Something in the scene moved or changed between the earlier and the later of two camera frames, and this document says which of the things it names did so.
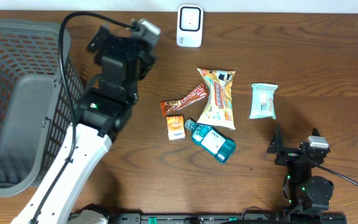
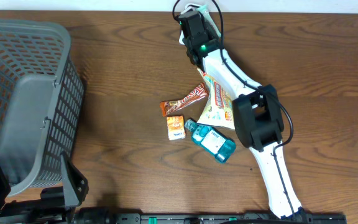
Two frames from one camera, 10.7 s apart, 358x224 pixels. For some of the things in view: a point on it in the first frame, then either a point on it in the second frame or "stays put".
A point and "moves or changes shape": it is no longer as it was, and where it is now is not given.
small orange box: x=176 y=127 stays put
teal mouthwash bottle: x=219 y=145 stays put
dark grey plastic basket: x=25 y=109 stays put
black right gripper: x=276 y=144 to x=211 y=32
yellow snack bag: x=219 y=111 stays put
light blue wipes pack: x=262 y=102 moves or changes shape
